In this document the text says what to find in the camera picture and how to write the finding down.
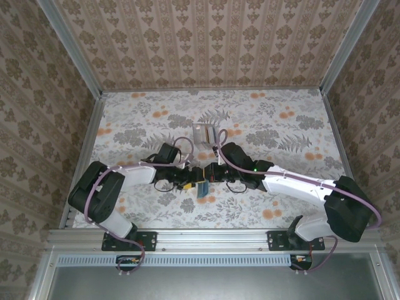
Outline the black connector board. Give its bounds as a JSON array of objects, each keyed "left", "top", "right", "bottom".
[
  {"left": 289, "top": 254, "right": 314, "bottom": 272},
  {"left": 116, "top": 254, "right": 142, "bottom": 272}
]

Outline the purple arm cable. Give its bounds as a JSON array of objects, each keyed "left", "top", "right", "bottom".
[
  {"left": 217, "top": 129, "right": 383, "bottom": 276},
  {"left": 83, "top": 136, "right": 197, "bottom": 278}
]

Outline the aluminium frame bar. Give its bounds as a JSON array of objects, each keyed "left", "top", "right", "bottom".
[
  {"left": 320, "top": 0, "right": 384, "bottom": 94},
  {"left": 367, "top": 249, "right": 393, "bottom": 300},
  {"left": 59, "top": 92, "right": 109, "bottom": 232},
  {"left": 36, "top": 0, "right": 104, "bottom": 98},
  {"left": 321, "top": 88, "right": 356, "bottom": 184},
  {"left": 28, "top": 246, "right": 60, "bottom": 300},
  {"left": 101, "top": 88, "right": 323, "bottom": 94}
]

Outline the aluminium mounting rail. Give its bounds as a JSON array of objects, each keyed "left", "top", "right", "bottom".
[{"left": 46, "top": 227, "right": 385, "bottom": 254}]

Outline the white slotted cable duct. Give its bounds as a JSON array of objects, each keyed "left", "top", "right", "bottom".
[{"left": 57, "top": 252, "right": 315, "bottom": 268}]

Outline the clear acrylic card stand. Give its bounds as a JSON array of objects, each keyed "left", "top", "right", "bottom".
[{"left": 192, "top": 122, "right": 219, "bottom": 149}]

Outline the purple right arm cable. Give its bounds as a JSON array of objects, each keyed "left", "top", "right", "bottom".
[{"left": 217, "top": 129, "right": 383, "bottom": 276}]

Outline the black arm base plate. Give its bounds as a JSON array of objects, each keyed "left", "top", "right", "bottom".
[
  {"left": 268, "top": 230, "right": 326, "bottom": 252},
  {"left": 101, "top": 231, "right": 157, "bottom": 252}
]

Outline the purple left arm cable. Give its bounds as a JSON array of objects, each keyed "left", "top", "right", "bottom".
[{"left": 83, "top": 136, "right": 197, "bottom": 278}]

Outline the grey metal panel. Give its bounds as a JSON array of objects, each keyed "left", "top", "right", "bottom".
[{"left": 49, "top": 264, "right": 378, "bottom": 300}]

